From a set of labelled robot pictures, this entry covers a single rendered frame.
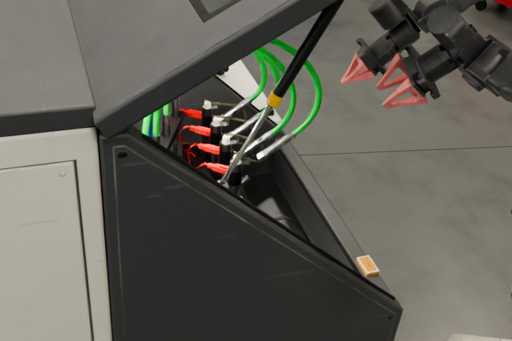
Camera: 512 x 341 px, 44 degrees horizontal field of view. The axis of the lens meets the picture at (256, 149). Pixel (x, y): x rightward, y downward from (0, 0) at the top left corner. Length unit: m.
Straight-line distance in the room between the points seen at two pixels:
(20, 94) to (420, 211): 2.56
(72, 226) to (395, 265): 2.10
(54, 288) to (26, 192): 0.19
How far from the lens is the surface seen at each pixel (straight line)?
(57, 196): 0.91
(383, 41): 1.49
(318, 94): 1.36
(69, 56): 0.96
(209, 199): 0.96
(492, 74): 1.15
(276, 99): 0.92
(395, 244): 2.98
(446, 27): 1.15
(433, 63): 1.22
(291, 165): 1.69
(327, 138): 3.59
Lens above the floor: 1.92
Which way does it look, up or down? 34 degrees down
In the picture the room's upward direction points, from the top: 5 degrees clockwise
